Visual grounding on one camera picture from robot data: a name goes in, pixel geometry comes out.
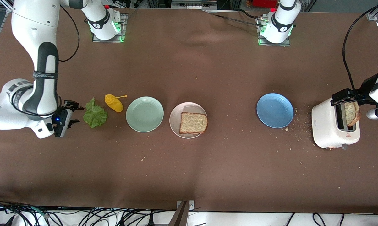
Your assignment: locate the brown bread slice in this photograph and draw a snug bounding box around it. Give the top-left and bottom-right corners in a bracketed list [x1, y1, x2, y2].
[179, 112, 208, 135]
[344, 101, 361, 127]

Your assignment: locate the green lettuce leaf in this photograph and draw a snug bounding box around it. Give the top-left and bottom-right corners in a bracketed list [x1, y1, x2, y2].
[83, 97, 108, 128]

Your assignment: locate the yellow mustard squeeze bottle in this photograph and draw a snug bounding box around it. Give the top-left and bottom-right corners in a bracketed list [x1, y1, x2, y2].
[105, 94, 127, 113]

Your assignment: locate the blue plate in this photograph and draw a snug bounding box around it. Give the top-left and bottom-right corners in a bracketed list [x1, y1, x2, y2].
[256, 93, 294, 129]

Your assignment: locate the mint green plate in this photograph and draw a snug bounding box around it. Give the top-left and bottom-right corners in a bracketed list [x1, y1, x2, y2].
[126, 96, 164, 133]

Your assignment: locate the beige plate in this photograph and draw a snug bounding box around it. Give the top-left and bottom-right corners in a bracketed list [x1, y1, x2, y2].
[169, 102, 208, 139]

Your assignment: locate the white two-slot toaster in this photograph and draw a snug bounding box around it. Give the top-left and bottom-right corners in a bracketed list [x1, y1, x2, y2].
[311, 96, 361, 150]

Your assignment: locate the red box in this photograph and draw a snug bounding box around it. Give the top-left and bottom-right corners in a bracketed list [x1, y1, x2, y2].
[252, 0, 277, 8]

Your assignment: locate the brown table cloth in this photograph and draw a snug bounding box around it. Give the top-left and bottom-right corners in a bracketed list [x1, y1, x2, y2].
[0, 6, 378, 214]

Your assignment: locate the white power strip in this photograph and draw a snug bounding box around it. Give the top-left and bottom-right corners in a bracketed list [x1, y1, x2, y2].
[172, 0, 217, 9]

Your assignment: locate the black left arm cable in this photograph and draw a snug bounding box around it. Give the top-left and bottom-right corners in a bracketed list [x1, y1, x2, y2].
[343, 0, 378, 91]

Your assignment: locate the black floor cable tangle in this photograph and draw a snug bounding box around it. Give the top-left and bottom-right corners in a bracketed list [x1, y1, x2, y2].
[0, 198, 208, 226]

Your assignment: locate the black base cable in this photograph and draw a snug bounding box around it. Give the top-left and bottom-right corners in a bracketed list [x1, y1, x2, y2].
[208, 9, 261, 27]

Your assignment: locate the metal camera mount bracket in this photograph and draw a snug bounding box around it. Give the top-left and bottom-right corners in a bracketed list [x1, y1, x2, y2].
[168, 200, 195, 226]

